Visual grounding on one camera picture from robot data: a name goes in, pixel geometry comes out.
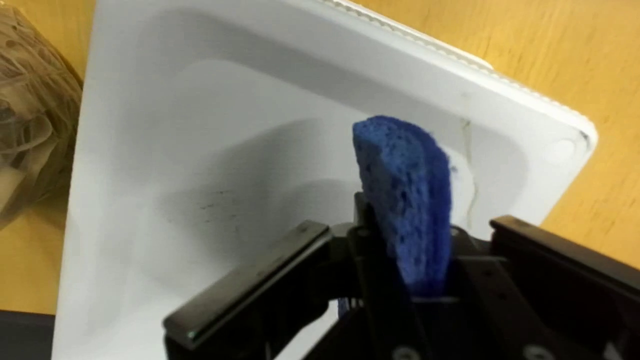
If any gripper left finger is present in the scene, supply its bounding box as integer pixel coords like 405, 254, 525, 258
162, 192, 432, 360

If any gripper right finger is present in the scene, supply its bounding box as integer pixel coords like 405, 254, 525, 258
440, 215, 640, 360

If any white plastic tray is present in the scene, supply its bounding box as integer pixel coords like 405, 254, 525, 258
51, 0, 599, 360

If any blue sponge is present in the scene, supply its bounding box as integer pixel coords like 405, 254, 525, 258
337, 115, 457, 321

